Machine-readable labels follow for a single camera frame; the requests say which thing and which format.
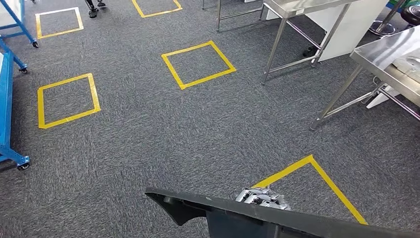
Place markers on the small black floor object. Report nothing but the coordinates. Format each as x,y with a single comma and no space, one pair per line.
310,51

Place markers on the steel table frame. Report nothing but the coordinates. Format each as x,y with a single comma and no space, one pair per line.
219,14

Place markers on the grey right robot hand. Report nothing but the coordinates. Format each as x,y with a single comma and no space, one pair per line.
262,197

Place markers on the chrome pedestal base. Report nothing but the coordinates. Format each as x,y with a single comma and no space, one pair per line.
382,29

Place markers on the stainless steel side table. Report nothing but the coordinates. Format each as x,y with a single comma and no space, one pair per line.
288,8

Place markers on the black wheeled stand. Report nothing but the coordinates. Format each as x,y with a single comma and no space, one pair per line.
93,12

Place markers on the black plastic plate part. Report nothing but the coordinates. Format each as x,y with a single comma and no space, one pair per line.
295,223

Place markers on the white cabinet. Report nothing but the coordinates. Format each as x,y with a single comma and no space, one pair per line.
354,29

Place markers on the stainless steel workbench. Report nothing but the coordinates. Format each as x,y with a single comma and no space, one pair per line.
377,52

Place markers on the blue wheeled shelf rack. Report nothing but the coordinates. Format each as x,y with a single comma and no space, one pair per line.
6,108

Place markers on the pale yellow floor tape square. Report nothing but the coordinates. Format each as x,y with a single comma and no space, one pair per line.
38,26

